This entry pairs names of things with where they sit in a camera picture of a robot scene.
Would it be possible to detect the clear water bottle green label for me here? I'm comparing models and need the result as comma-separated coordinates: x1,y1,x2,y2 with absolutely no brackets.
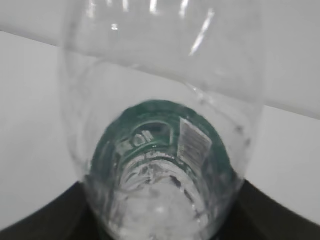
59,0,264,240

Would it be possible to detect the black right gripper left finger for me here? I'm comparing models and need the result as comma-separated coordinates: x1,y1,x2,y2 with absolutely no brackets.
0,182,110,240

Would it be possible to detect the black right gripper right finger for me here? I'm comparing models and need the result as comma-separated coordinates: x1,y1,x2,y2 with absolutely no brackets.
213,180,320,240

